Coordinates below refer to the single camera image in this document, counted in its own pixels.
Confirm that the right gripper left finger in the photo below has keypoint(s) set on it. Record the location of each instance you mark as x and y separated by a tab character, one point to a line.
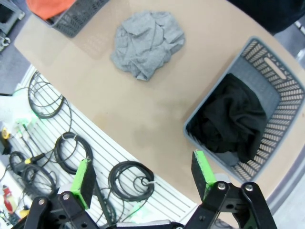
84	181

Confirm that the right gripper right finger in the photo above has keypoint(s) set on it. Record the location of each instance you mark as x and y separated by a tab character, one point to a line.
202	171

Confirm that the black garment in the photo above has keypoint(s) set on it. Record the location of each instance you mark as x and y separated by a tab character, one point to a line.
233	119

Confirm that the orange garment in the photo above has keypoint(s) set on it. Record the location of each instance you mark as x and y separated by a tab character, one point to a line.
50	8

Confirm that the red bottle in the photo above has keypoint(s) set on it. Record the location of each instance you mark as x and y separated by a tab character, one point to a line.
7	198

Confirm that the yellow tape measure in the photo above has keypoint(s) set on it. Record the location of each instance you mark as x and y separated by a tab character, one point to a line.
5	134

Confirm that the grey plastic lattice basket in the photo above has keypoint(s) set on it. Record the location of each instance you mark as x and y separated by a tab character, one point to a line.
78	21
283	100

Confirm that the dark grey garment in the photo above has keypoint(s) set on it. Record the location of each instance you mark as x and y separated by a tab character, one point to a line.
147	45

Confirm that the person in black T-shirt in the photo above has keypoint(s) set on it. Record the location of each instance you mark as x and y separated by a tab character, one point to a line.
274	12

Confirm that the dark metal cart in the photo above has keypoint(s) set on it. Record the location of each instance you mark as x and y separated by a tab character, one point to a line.
7	14

